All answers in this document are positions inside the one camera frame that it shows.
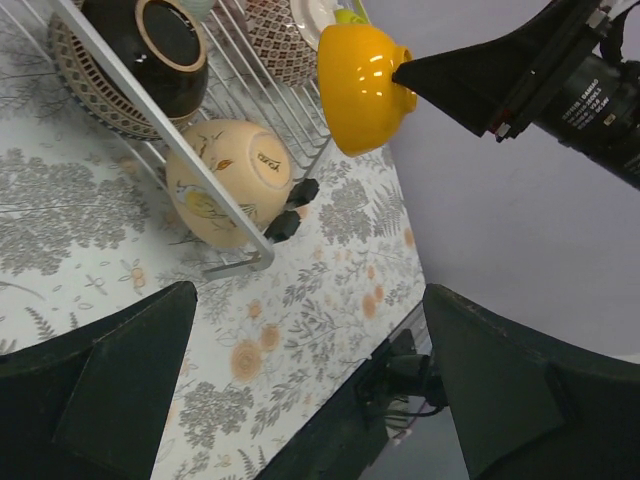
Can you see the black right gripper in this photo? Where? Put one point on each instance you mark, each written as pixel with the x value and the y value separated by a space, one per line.
pixel 562 71

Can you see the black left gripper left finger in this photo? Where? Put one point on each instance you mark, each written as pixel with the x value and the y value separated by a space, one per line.
pixel 93 403

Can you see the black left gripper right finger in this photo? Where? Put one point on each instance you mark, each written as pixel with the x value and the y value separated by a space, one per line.
pixel 527 405

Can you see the yellow bowl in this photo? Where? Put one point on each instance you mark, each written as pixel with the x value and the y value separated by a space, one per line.
pixel 362 105

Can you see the brown patterned white bowl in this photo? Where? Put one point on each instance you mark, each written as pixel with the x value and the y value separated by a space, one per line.
pixel 285 35

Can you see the beige ceramic bowl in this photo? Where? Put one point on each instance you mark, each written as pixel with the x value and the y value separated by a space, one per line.
pixel 250 162

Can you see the lime green bowl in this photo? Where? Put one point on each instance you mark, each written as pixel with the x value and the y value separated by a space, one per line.
pixel 348 16

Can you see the floral table mat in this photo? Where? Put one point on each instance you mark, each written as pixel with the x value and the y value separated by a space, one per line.
pixel 267 348

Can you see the pale green bowl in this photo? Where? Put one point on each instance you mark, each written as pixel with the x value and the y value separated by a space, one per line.
pixel 199 9

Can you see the black patterned bowl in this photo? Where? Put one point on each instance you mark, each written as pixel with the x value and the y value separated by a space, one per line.
pixel 162 45

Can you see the silver wire dish rack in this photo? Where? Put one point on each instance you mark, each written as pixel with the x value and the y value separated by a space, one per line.
pixel 74 151

